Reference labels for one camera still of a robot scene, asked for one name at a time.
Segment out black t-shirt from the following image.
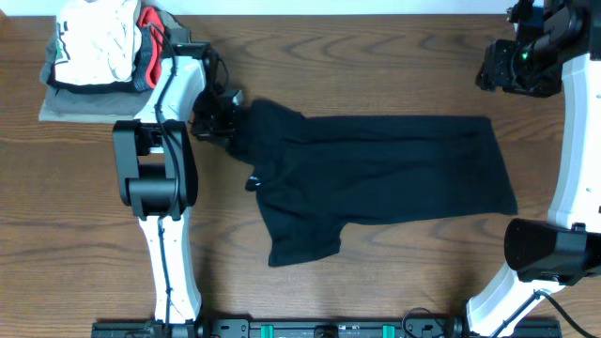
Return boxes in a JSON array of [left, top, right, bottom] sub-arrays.
[[227, 100, 517, 268]]

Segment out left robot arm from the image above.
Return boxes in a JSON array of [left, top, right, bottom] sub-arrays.
[[106, 24, 243, 337]]

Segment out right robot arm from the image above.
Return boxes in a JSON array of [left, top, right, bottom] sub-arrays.
[[445, 0, 600, 337]]

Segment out red and black folded garment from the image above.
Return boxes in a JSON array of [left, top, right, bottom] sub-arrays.
[[41, 5, 164, 94]]

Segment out grey folded garment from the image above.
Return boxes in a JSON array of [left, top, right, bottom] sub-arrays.
[[39, 21, 189, 119]]

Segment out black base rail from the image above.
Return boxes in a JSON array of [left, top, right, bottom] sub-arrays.
[[91, 317, 563, 338]]

